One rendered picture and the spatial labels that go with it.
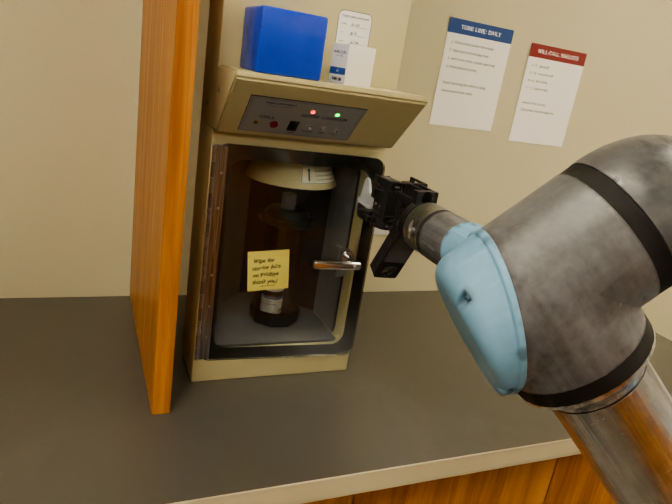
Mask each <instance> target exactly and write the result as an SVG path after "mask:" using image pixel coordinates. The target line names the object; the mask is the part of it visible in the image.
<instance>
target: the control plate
mask: <svg viewBox="0 0 672 504"><path fill-rule="evenodd" d="M311 110H316V113H315V114H310V111H311ZM367 110H368V109H361V108H353V107H345V106H337V105H330V104H322V103H314V102H306V101H298V100H291V99H283V98H275V97H267V96H260V95H252V94H251V97H250V99H249V102H248V104H247V107H246V109H245V112H244V114H243V117H242V120H241V122H240V125H239V127H238V130H244V131H254V132H264V133H274V134H284V135H293V136H303V137H313V138H323V139H333V140H343V141H347V140H348V138H349V137H350V135H351V134H352V132H353V131H354V129H355V128H356V126H357V125H358V123H359V122H360V120H361V119H362V117H363V116H364V114H365V113H366V112H367ZM336 113H340V114H341V115H340V116H339V117H335V116H334V114H336ZM253 120H258V121H259V123H258V124H253V123H252V121H253ZM272 121H276V122H278V126H277V127H276V128H272V127H270V122H272ZM290 121H296V122H300V123H299V125H298V127H297V129H296V131H288V130H286V129H287V127H288V125H289V123H290ZM309 125H311V126H312V128H311V130H309V129H307V126H309ZM321 127H325V128H326V129H325V131H324V132H323V131H322V130H320V129H321ZM336 128H338V129H339V131H338V133H336V132H334V129H336Z"/></svg>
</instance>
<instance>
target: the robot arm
mask: <svg viewBox="0 0 672 504"><path fill-rule="evenodd" d="M378 181H379V183H378ZM415 181H416V182H418V183H414V182H415ZM427 187H428V184H426V183H424V182H422V181H420V180H418V179H416V178H414V177H410V181H402V182H400V181H398V180H396V179H393V178H391V177H390V176H379V175H377V174H375V176H374V182H373V186H372V187H371V179H370V178H366V179H365V182H364V185H363V189H362V192H361V196H359V197H358V198H357V216H358V217H359V218H361V219H363V220H365V221H366V222H367V223H370V224H371V225H372V226H374V227H376V228H378V229H381V230H389V234H388V236H387V237H386V239H385V241H384V242H383V244H382V246H381V247H380V249H379V251H378V252H377V254H376V256H375V257H374V259H373V261H372V262H371V264H370V267H371V270H372V272H373V275H374V277H380V278H396V277H397V275H398V274H399V272H400V271H401V269H402V268H403V266H404V265H405V263H406V262H407V260H408V259H409V257H410V256H411V254H412V253H413V251H414V250H415V251H417V252H418V253H420V254H421V255H423V256H424V257H425V258H427V259H428V260H430V261H431V262H433V263H434V264H436V265H437V267H436V271H435V280H436V285H437V288H438V291H439V293H440V295H441V298H442V300H443V302H444V304H445V306H446V309H447V311H448V313H449V315H450V317H451V319H452V321H453V322H454V324H455V326H456V328H457V330H458V332H459V334H460V336H461V337H462V339H463V341H464V343H465V345H466V346H467V347H468V349H469V351H470V353H471V355H472V357H473V358H474V360H475V362H476V364H477V365H478V367H479V368H480V370H481V372H482V373H483V375H484V376H485V378H486V379H487V381H488V382H489V384H490V385H491V386H492V388H493V389H494V390H495V391H496V392H497V393H498V394H499V395H502V396H507V395H510V394H517V393H518V394H519V396H520V397H521V398H522V399H523V400H524V401H525V402H527V403H528V404H530V405H532V406H534V407H537V408H540V409H546V410H552V411H553V413H554V414H555V416H556V417H557V418H558V420H559V421H560V423H561V424H562V426H563V427H564V429H565V430H566V432H567V433H568V434H569V436H570V437H571V439H572V440H573V442H574V443H575V445H576V446H577V448H578V449H579V451H580V452H581V453H582V455H583V456H584V458H585V459H586V461H587V462H588V464H589V465H590V467H591V468H592V469H593V471H594V472H595V474H596V475H597V477H598V478H599V480H600V481H601V483H602V484H603V486H604V487H605V488H606V490H607V491H608V493H609V494H610V496H611V497H612V499H613V500H614V502H615V503H616V504H672V397H671V395H670V394H669V392H668V390H667V389H666V387H665V386H664V384H663V382H662V381H661V379H660V378H659V376H658V374H657V373H656V371H655V370H654V368H653V366H652V365H651V363H650V361H649V360H650V358H651V356H652V354H653V351H654V348H655V343H656V335H655V331H654V328H653V326H652V325H651V323H650V321H649V319H648V318H647V316H646V314H645V313H644V311H643V309H642V306H643V305H645V304H646V303H648V302H649V301H651V300H652V299H654V298H655V297H657V296H658V295H659V294H661V293H662V292H664V291H665V290H667V289H668V288H670V287H671V286H672V136H669V135H657V134H649V135H638V136H633V137H628V138H624V139H620V140H617V141H614V142H612V143H609V144H607V145H604V146H602V147H600V148H598V149H596V150H594V151H592V152H590V153H588V154H587V155H585V156H583V157H582V158H580V159H579V160H577V161H576V162H574V163H573V164H571V165H570V166H569V167H568V168H567V169H566V170H564V171H563V172H561V173H560V174H558V175H556V176H555V177H554V178H552V179H551V180H549V181H548V182H546V183H545V184H544V185H542V186H541V187H539V188H538V189H536V190H535V191H534V192H532V193H531V194H529V195H528V196H526V197H525V198H523V199H522V200H521V201H519V202H518V203H516V204H515V205H513V206H512V207H511V208H509V209H508V210H506V211H505V212H503V213H502V214H501V215H499V216H498V217H496V218H495V219H493V220H492V221H491V222H489V223H488V224H486V225H485V226H482V225H479V224H476V223H473V222H471V221H469V220H467V219H465V218H463V217H461V216H459V215H457V214H455V213H453V212H451V211H449V210H447V209H446V208H444V207H442V206H440V205H438V204H437V199H438V195H439V193H438V192H436V191H434V190H431V189H429V188H427Z"/></svg>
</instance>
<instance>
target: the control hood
mask: <svg viewBox="0 0 672 504"><path fill-rule="evenodd" d="M251 94H252V95H260V96H267V97H275V98H283V99H291V100H298V101H306V102H314V103H322V104H330V105H337V106H345V107H353V108H361V109H368V110H367V112H366V113H365V114H364V116H363V117H362V119H361V120H360V122H359V123H358V125H357V126H356V128H355V129H354V131H353V132H352V134H351V135H350V137H349V138H348V140H347V141H343V140H333V139H323V138H313V137H303V136H293V135H284V134H274V133H264V132H254V131H244V130H238V127H239V125H240V122H241V120H242V117H243V114H244V112H245V109H246V107H247V104H248V102H249V99H250V97H251ZM428 100H429V99H427V97H423V96H419V95H414V94H410V93H405V92H400V91H396V90H389V89H382V88H375V87H370V88H365V87H358V86H350V85H344V84H339V83H334V82H330V81H328V80H321V79H320V80H319V81H313V80H306V79H299V78H292V77H285V76H279V75H272V74H265V73H258V72H254V71H251V70H247V69H244V68H240V67H233V66H226V65H220V67H219V66H218V77H217V89H216V101H215V112H214V124H213V127H214V128H215V130H217V131H221V132H231V133H241V134H251V135H262V136H272V137H282V138H292V139H302V140H312V141H322V142H332V143H342V144H352V145H362V146H372V147H382V148H392V147H393V146H394V145H395V143H396V142H397V141H398V140H399V138H400V137H401V136H402V135H403V133H404V132H405V131H406V130H407V128H408V127H409V126H410V125H411V123H412V122H413V121H414V120H415V118H416V117H417V116H418V115H419V113H420V112H421V111H422V110H423V108H424V107H425V106H426V105H427V103H428Z"/></svg>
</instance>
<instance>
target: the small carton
mask: <svg viewBox="0 0 672 504"><path fill-rule="evenodd" d="M375 54H376V49H373V48H368V47H362V46H357V45H351V44H343V43H334V44H333V51H332V58H331V65H330V72H329V79H328V81H330V82H334V83H339V84H344V85H350V86H358V87H365V88H370V84H371V78H372V72H373V66H374V60H375Z"/></svg>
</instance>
